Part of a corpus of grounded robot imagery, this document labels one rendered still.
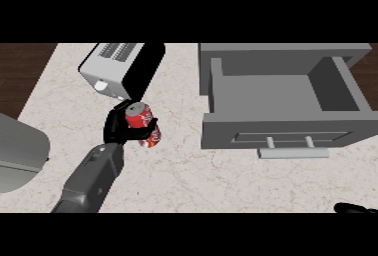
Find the red soda can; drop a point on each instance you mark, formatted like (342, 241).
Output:
(140, 117)

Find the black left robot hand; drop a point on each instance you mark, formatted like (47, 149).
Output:
(115, 128)

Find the grey rounded appliance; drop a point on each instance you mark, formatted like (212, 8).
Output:
(19, 155)

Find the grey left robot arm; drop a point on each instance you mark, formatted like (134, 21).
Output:
(93, 176)

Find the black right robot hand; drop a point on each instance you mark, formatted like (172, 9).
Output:
(353, 208)

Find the white and black toaster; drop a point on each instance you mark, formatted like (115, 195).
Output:
(119, 68)

